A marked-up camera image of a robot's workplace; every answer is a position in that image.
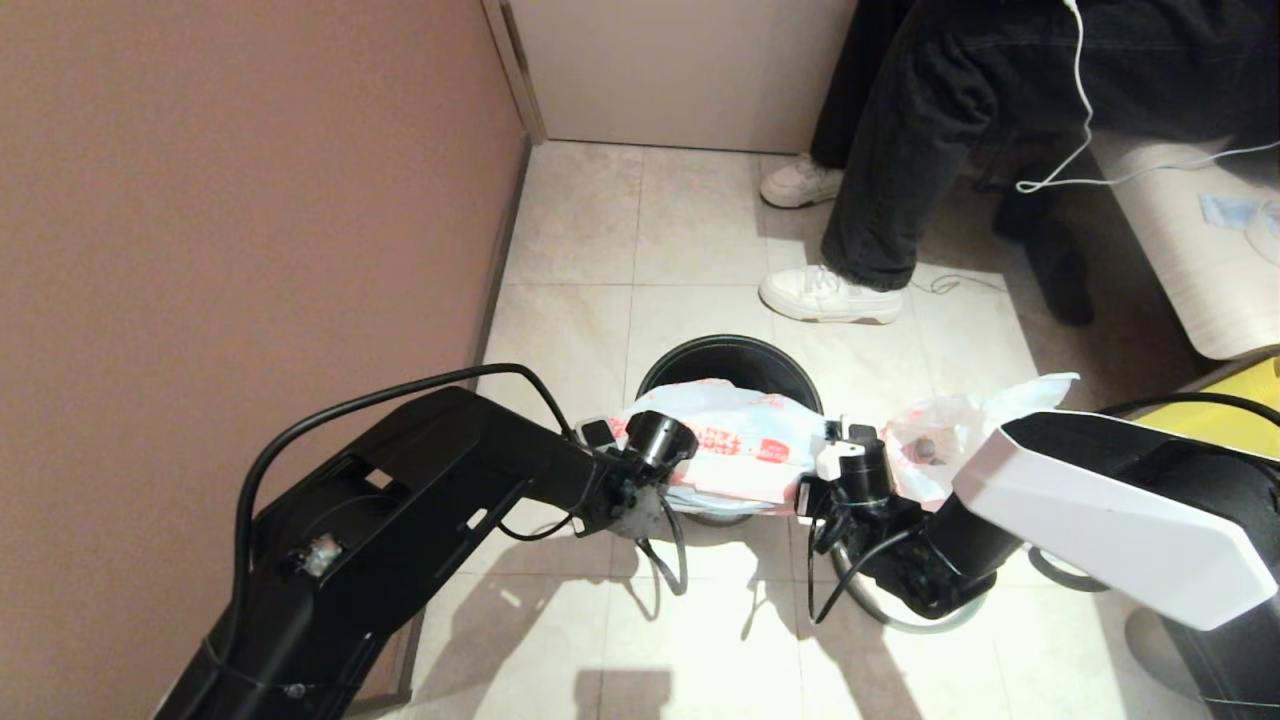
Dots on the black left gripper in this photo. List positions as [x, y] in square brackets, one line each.
[660, 515]

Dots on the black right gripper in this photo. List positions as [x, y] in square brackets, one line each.
[825, 500]

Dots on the fresh white plastic bag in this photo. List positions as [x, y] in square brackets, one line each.
[740, 450]

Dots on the used translucent trash bag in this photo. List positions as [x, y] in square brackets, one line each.
[950, 430]

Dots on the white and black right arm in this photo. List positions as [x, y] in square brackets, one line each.
[1100, 520]

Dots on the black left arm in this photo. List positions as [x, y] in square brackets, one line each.
[400, 500]

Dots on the black round trash bin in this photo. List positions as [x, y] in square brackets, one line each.
[730, 355]

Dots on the yellow fabric bag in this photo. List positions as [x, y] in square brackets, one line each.
[1240, 400]

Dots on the white left sneaker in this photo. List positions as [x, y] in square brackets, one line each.
[825, 295]

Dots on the white sneaker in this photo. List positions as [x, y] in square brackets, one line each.
[800, 183]
[825, 295]

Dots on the white right sneaker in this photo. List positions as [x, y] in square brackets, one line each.
[800, 183]

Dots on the person's left black trouser leg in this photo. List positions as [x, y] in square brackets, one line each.
[900, 180]

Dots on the person's black trouser leg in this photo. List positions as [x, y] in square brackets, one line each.
[900, 180]
[850, 80]

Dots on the person's right black trouser leg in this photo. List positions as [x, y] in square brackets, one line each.
[850, 80]

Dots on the light blue packet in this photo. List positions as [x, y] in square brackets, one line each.
[1225, 210]

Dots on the brown textured partition panel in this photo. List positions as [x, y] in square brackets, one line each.
[200, 200]

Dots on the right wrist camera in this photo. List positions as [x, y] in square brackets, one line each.
[850, 433]

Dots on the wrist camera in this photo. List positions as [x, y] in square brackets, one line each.
[850, 433]
[597, 433]

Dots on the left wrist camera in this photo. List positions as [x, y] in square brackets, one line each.
[597, 433]

